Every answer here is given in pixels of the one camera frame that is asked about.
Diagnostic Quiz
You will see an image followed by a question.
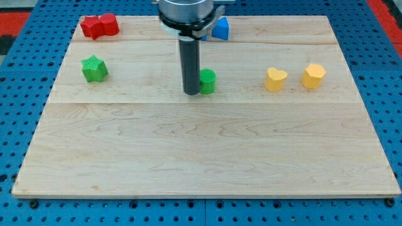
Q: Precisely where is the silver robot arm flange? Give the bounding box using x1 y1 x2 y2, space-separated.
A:
153 0 225 41

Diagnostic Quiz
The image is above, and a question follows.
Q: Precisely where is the green star block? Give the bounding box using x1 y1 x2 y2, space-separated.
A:
81 55 109 82

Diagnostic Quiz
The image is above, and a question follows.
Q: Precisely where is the red star block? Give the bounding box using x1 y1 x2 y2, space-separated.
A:
80 16 104 40

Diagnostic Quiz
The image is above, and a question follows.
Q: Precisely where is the green cylinder block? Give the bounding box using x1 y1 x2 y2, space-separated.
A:
200 68 216 94

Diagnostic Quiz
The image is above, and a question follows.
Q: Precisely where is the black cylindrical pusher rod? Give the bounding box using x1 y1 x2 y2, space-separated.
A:
179 40 200 95

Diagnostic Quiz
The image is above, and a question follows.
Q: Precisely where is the light wooden board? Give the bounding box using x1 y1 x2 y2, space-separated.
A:
12 16 401 199

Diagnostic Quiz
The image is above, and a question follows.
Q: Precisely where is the yellow heart block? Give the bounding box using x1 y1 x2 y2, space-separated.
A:
264 67 288 92

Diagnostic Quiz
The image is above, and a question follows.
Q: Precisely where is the blue triangular block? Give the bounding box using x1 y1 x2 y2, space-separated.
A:
201 17 231 41

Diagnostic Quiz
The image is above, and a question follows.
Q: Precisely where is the yellow hexagon block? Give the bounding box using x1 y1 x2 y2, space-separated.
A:
301 64 326 90

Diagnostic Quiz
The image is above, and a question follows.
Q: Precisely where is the red cylinder block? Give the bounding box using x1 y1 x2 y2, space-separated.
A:
99 13 119 36

